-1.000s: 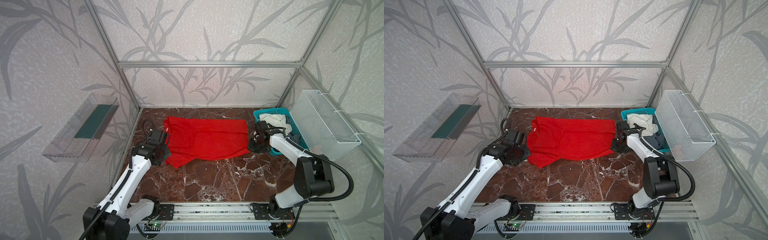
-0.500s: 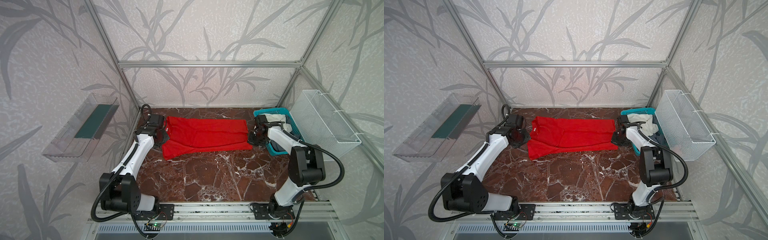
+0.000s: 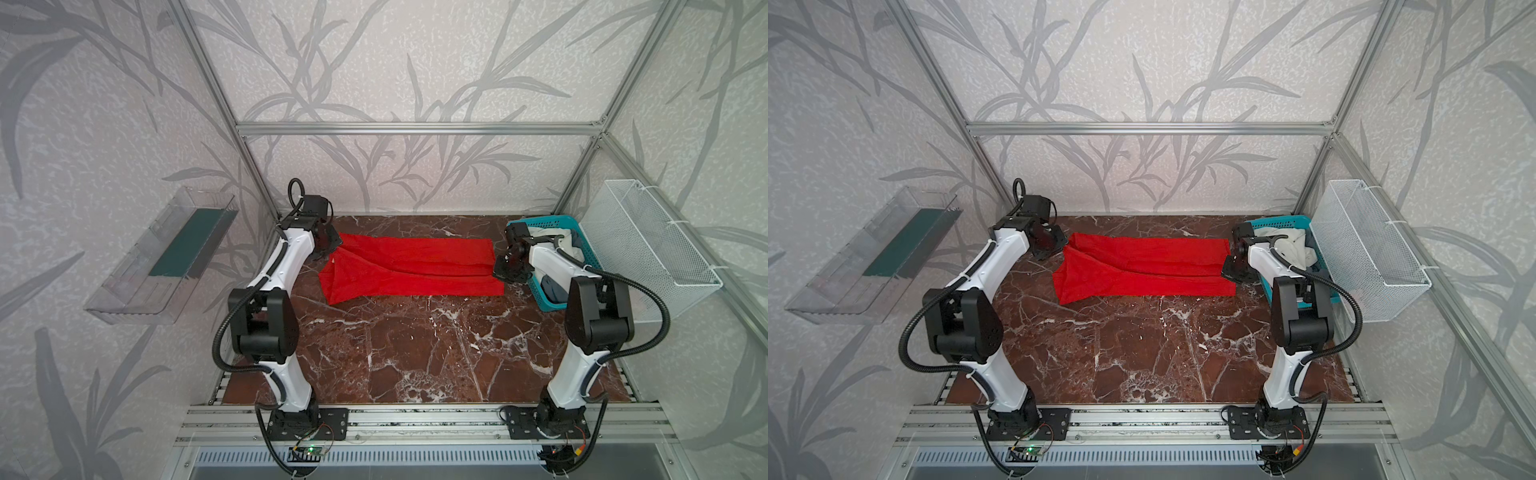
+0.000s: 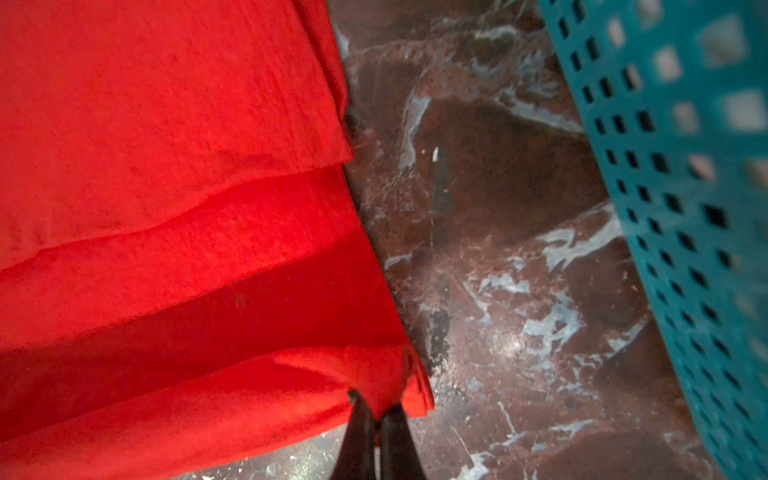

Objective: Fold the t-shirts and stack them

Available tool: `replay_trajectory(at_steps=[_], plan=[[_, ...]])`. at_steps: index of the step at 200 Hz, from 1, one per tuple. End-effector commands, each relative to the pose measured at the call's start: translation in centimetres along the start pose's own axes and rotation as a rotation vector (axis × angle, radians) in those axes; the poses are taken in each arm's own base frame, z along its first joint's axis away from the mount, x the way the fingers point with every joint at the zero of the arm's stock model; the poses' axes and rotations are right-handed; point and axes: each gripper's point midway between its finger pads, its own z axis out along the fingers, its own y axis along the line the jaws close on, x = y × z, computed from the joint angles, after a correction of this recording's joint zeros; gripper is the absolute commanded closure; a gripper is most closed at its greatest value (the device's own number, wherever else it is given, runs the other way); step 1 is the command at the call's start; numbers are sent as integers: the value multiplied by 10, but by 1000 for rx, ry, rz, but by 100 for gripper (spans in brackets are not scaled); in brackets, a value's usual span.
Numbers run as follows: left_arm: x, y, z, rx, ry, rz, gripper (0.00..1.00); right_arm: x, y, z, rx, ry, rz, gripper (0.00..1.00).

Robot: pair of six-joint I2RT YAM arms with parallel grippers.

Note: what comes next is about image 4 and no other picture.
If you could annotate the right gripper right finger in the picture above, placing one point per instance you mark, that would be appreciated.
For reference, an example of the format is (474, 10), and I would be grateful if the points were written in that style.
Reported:
(399, 458)

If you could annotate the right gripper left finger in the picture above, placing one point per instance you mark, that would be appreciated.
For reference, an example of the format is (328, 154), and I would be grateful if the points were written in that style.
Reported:
(356, 458)

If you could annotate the red t shirt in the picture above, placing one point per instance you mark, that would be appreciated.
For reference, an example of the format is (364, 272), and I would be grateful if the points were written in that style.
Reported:
(185, 280)

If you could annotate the teal plastic laundry basket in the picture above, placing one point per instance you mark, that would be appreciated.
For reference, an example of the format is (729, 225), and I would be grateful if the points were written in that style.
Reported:
(673, 98)

